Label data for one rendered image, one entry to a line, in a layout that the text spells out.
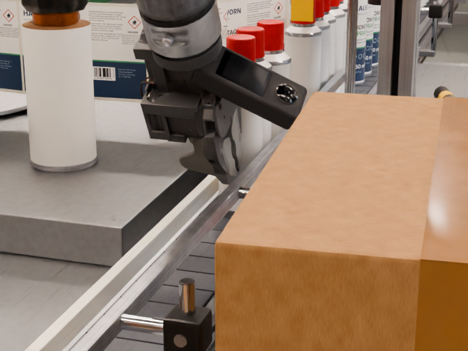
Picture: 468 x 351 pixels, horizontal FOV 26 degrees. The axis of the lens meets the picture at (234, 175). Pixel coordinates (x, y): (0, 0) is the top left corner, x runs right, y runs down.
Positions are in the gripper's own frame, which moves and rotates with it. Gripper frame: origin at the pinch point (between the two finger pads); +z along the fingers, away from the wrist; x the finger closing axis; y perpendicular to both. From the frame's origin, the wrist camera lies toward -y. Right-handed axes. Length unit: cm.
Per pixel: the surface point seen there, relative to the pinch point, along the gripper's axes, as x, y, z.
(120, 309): 33.7, -3.6, -22.5
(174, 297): 21.0, -0.5, -5.8
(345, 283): 45, -24, -46
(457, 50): -426, 21, 353
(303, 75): -28.8, -0.4, 11.0
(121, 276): 22.1, 3.6, -9.8
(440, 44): -439, 33, 360
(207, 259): 12.8, -0.6, -1.0
